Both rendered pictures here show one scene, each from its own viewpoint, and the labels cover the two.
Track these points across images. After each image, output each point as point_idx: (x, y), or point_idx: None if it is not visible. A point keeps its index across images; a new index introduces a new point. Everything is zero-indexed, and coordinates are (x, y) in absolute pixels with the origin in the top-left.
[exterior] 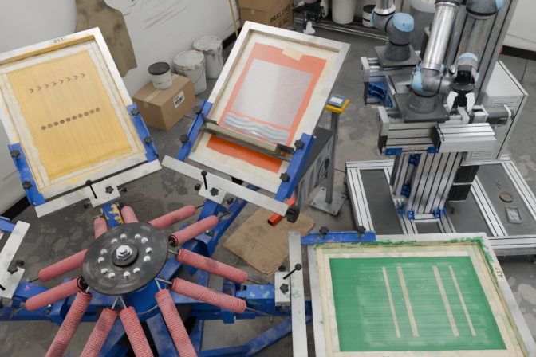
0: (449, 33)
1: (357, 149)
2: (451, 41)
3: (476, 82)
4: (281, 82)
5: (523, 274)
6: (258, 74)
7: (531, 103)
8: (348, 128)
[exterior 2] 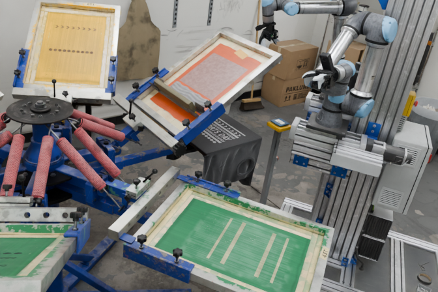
0: (343, 49)
1: (308, 201)
2: None
3: (386, 123)
4: (223, 70)
5: None
6: (210, 62)
7: None
8: (309, 184)
